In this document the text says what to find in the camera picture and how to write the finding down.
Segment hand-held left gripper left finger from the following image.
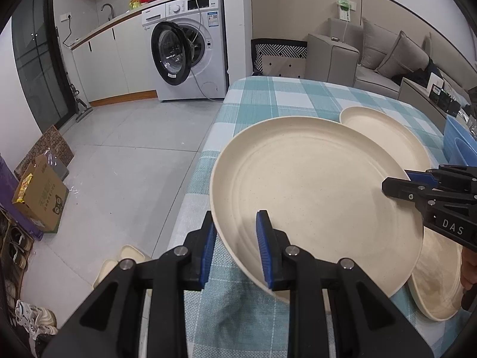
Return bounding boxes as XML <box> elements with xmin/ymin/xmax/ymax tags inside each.
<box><xmin>40</xmin><ymin>211</ymin><xmax>218</xmax><ymax>358</ymax></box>

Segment white kitchen base cabinet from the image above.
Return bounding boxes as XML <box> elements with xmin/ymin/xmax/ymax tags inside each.
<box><xmin>71</xmin><ymin>7</ymin><xmax>159</xmax><ymax>107</ymax></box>

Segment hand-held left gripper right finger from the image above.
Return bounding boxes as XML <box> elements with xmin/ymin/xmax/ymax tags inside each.
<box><xmin>255</xmin><ymin>210</ymin><xmax>438</xmax><ymax>358</ymax></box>

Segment grey side cabinet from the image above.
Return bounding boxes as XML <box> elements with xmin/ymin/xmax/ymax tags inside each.
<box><xmin>398</xmin><ymin>78</ymin><xmax>471</xmax><ymax>117</ymax></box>

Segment brown patterned board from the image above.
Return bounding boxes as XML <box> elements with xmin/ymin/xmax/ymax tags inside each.
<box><xmin>14</xmin><ymin>125</ymin><xmax>75</xmax><ymax>180</ymax></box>

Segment person's right hand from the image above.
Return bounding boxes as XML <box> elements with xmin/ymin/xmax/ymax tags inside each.
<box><xmin>461</xmin><ymin>248</ymin><xmax>477</xmax><ymax>291</ymax></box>

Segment grey floor mop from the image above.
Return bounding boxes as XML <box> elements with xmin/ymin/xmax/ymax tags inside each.
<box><xmin>56</xmin><ymin>26</ymin><xmax>95</xmax><ymax>121</ymax></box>

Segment black cardboard box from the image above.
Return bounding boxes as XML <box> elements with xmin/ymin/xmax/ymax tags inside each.
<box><xmin>428</xmin><ymin>86</ymin><xmax>463</xmax><ymax>117</ymax></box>

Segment green white wall charger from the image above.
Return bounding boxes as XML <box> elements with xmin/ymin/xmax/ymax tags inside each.
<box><xmin>336</xmin><ymin>0</ymin><xmax>358</xmax><ymax>21</ymax></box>

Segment yellow packet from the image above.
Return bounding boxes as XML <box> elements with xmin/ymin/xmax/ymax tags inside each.
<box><xmin>15</xmin><ymin>172</ymin><xmax>40</xmax><ymax>204</ymax></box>

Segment brown cardboard box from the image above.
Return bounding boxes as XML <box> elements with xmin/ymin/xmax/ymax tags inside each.
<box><xmin>13</xmin><ymin>155</ymin><xmax>70</xmax><ymax>232</ymax></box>

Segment grey sofa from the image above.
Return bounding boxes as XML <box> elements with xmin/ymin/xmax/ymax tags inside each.
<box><xmin>305</xmin><ymin>17</ymin><xmax>477</xmax><ymax>102</ymax></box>

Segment shoes on rack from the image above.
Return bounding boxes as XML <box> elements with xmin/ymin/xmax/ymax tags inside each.
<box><xmin>0</xmin><ymin>209</ymin><xmax>35</xmax><ymax>270</ymax></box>

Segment grey sofa cushion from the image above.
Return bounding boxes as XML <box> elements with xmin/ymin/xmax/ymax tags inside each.
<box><xmin>360</xmin><ymin>17</ymin><xmax>402</xmax><ymax>70</ymax></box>
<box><xmin>376</xmin><ymin>30</ymin><xmax>430</xmax><ymax>80</ymax></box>

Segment dark glass door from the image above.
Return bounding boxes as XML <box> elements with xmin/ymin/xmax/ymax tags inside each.
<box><xmin>10</xmin><ymin>0</ymin><xmax>72</xmax><ymax>129</ymax></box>

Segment white box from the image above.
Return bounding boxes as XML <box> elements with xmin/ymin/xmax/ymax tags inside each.
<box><xmin>427</xmin><ymin>72</ymin><xmax>445</xmax><ymax>91</ymax></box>

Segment blue bowl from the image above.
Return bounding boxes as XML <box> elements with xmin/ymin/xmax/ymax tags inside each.
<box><xmin>454</xmin><ymin>137</ymin><xmax>477</xmax><ymax>165</ymax></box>
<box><xmin>443</xmin><ymin>115</ymin><xmax>477</xmax><ymax>165</ymax></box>

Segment teal checked tablecloth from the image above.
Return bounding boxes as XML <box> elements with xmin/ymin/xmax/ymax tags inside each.
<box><xmin>175</xmin><ymin>76</ymin><xmax>477</xmax><ymax>358</ymax></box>

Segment white washing machine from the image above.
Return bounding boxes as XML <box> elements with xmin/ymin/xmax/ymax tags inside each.
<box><xmin>141</xmin><ymin>0</ymin><xmax>229</xmax><ymax>102</ymax></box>

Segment dark clothing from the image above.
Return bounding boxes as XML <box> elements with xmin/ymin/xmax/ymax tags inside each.
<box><xmin>391</xmin><ymin>59</ymin><xmax>448</xmax><ymax>87</ymax></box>

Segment cream slipper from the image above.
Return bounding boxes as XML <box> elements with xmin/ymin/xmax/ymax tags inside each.
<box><xmin>91</xmin><ymin>259</ymin><xmax>124</xmax><ymax>290</ymax></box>
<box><xmin>117</xmin><ymin>245</ymin><xmax>153</xmax><ymax>266</ymax></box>

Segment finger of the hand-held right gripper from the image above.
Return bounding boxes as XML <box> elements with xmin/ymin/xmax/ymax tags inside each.
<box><xmin>382</xmin><ymin>177</ymin><xmax>477</xmax><ymax>213</ymax></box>
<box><xmin>405</xmin><ymin>164</ymin><xmax>477</xmax><ymax>190</ymax></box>

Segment black white patterned rug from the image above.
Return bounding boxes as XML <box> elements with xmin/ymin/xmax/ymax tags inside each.
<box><xmin>250</xmin><ymin>38</ymin><xmax>309</xmax><ymax>77</ymax></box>

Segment white sneakers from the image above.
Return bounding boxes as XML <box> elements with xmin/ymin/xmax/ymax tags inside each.
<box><xmin>14</xmin><ymin>300</ymin><xmax>59</xmax><ymax>341</ymax></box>

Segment cream round plate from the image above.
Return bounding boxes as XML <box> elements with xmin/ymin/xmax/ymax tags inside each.
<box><xmin>340</xmin><ymin>106</ymin><xmax>442</xmax><ymax>180</ymax></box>
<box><xmin>406</xmin><ymin>227</ymin><xmax>465</xmax><ymax>322</ymax></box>
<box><xmin>209</xmin><ymin>116</ymin><xmax>425</xmax><ymax>305</ymax></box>

